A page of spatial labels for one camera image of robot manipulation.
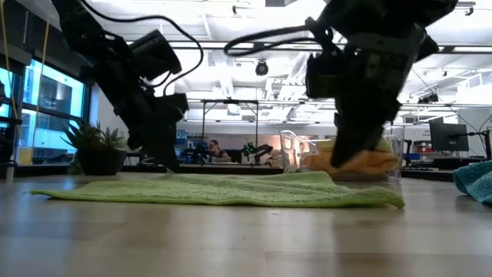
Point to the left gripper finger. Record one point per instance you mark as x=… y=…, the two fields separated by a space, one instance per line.
x=161 y=148
x=177 y=107

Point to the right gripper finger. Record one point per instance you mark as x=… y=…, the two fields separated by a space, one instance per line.
x=353 y=142

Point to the orange microfiber towel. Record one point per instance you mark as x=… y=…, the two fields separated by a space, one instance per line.
x=365 y=163

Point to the clear plastic bin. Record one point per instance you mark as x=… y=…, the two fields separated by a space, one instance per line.
x=294 y=150

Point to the lime green microfiber towel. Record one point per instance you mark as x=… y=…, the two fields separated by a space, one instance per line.
x=230 y=190

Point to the teal microfiber towel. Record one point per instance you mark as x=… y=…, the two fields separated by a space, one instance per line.
x=474 y=182

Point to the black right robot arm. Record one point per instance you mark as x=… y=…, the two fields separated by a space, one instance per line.
x=384 y=15

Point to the black background robot arm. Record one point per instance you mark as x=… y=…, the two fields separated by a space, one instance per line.
x=261 y=150

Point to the seated person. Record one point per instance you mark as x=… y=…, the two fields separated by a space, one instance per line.
x=217 y=152

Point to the small potted succulent plant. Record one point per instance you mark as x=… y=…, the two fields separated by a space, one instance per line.
x=98 y=154

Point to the large window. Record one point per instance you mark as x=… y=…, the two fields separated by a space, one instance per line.
x=57 y=96

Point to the black round ceiling speaker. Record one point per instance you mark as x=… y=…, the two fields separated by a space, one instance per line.
x=261 y=68

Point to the black computer monitor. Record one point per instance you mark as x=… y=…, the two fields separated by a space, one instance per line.
x=449 y=136

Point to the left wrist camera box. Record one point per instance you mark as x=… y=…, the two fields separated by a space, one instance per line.
x=153 y=54

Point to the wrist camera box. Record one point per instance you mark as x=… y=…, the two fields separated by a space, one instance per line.
x=153 y=54
x=324 y=77

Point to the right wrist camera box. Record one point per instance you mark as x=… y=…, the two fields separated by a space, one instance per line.
x=324 y=77

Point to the long ceiling light rail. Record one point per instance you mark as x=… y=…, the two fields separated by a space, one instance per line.
x=461 y=49

